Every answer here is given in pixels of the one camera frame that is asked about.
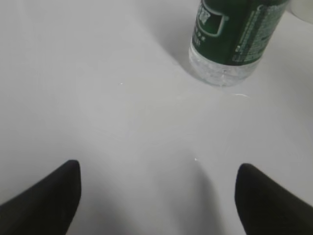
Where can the clear green-label water bottle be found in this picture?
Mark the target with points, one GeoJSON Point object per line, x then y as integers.
{"type": "Point", "coordinates": [230, 38]}

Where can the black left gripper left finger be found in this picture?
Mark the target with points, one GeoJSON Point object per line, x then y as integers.
{"type": "Point", "coordinates": [46, 208]}

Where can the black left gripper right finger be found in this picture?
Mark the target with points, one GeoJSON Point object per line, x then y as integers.
{"type": "Point", "coordinates": [266, 208]}

